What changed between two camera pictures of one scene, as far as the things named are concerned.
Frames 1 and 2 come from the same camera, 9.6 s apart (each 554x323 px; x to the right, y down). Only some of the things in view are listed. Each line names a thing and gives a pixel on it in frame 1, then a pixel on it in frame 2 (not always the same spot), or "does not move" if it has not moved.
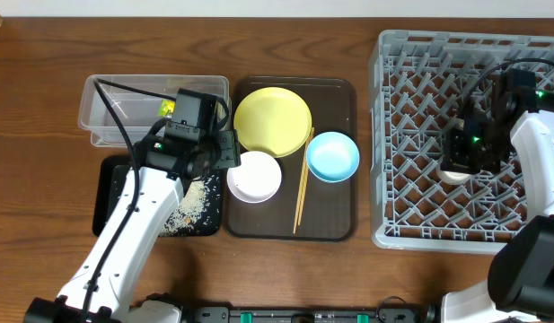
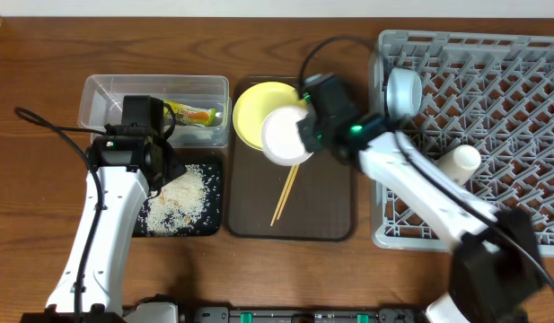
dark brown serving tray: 329,209 does not move
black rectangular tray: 198,213 does not move
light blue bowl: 332,156 -> 403,92
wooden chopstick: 305,172 -> 289,187
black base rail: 416,313 does not move
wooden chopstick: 303,178 -> 282,201
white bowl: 257,179 -> 280,138
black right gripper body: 465,160 -> 306,133
